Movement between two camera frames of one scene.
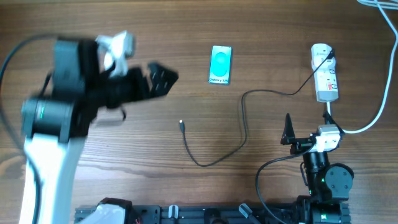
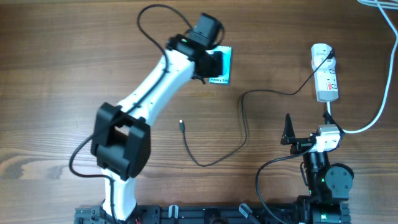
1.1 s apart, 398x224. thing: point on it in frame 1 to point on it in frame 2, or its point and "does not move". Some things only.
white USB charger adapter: (319, 52) does not move
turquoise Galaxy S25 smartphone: (220, 64) does not move
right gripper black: (301, 144) does not move
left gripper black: (157, 91) to (217, 68)
